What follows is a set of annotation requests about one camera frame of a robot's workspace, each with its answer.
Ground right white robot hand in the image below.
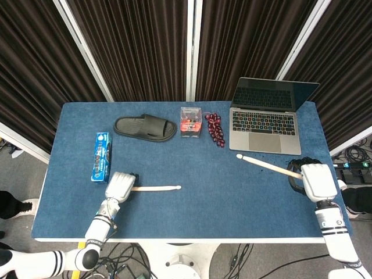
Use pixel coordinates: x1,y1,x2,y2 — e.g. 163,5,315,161
287,156,338,203

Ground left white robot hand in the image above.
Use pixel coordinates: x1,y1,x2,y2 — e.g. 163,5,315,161
104,171,140,203

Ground white wooden drumstick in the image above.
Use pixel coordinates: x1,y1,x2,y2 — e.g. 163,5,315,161
132,185,183,192
236,153,303,180

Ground blue snack package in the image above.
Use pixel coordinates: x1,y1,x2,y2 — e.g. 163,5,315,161
91,132,113,183

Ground white sneaker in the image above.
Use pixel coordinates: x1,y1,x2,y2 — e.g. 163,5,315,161
337,179,364,220
12,198,40,219

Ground black power strip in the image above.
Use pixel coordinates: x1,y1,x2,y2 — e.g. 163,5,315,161
332,162,372,170

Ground black rubber slipper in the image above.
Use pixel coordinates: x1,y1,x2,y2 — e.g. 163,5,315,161
113,113,178,143

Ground grey open laptop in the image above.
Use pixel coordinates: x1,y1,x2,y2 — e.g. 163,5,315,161
228,77,321,156

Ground blue table mat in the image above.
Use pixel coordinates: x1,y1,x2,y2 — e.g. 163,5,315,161
30,101,352,240

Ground clear plastic box red contents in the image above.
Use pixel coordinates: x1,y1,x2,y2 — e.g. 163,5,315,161
179,106,203,139

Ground yellow floor tape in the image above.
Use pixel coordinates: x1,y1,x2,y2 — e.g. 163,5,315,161
70,242,87,279

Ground white table base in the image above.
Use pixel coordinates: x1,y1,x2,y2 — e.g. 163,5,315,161
139,242,224,279

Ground dark red grape bunch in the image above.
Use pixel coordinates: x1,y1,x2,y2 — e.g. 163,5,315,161
205,112,226,148

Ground dark pleated curtain panel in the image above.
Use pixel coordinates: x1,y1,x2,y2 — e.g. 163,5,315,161
283,0,372,152
194,0,319,102
0,0,107,155
66,0,189,102

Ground black floor cables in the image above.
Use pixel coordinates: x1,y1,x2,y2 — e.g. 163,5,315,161
98,242,152,279

